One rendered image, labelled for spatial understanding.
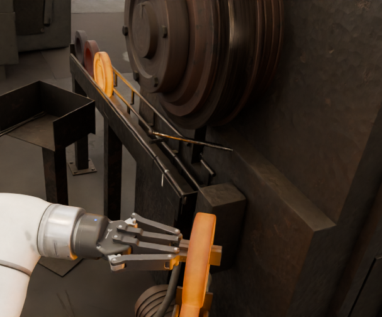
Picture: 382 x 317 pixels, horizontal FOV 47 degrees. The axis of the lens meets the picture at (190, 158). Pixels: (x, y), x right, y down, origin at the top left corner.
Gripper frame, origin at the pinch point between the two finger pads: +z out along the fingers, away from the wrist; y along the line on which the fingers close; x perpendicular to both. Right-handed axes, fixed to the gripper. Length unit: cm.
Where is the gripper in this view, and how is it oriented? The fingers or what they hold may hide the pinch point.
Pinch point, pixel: (200, 253)
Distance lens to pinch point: 74.9
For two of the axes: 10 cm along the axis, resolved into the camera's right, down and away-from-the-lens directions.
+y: -1.6, 5.2, -8.4
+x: 0.5, -8.5, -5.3
